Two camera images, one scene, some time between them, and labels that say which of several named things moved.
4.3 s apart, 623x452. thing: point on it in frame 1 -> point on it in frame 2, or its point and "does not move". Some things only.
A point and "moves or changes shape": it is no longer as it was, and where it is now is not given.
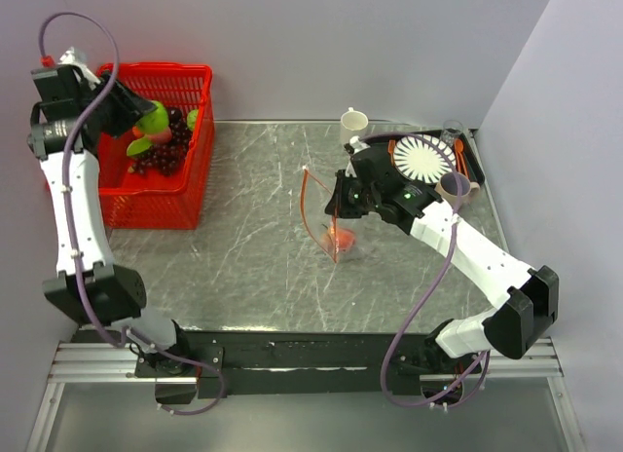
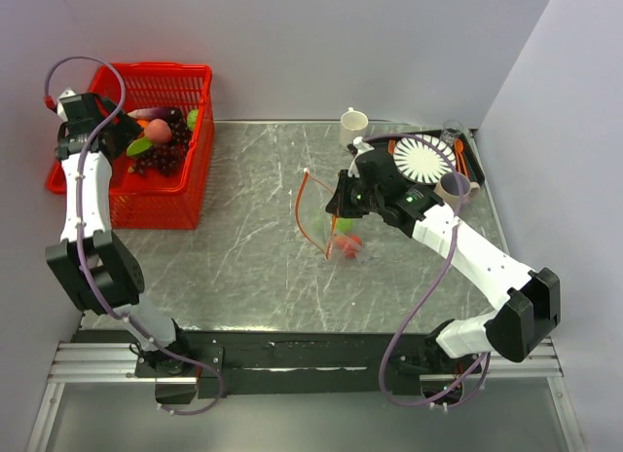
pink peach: x=161 y=138 does not move
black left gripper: x=130 y=105 -> x=127 y=131
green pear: x=155 y=121 -> x=345 y=225
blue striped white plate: x=421 y=162 does not move
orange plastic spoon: x=459 y=145 does not move
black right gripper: x=339 y=205 does not move
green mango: x=138 y=145 does not move
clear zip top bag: x=335 y=234 moves or changes shape
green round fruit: x=192 y=118 does not move
